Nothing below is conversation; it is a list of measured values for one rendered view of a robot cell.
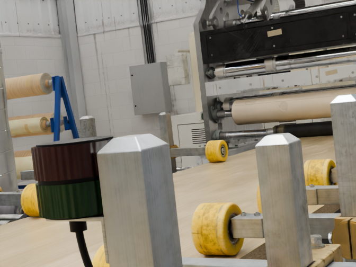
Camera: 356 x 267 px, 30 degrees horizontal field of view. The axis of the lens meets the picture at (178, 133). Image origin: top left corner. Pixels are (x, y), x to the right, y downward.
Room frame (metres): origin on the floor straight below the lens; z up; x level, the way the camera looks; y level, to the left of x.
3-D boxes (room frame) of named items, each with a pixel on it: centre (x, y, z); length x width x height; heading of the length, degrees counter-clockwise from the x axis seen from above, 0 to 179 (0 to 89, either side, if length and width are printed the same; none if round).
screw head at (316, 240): (0.71, -0.13, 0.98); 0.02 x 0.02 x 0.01
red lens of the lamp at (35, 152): (0.46, 0.07, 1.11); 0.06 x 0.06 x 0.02
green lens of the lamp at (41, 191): (0.46, 0.07, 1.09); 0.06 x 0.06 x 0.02
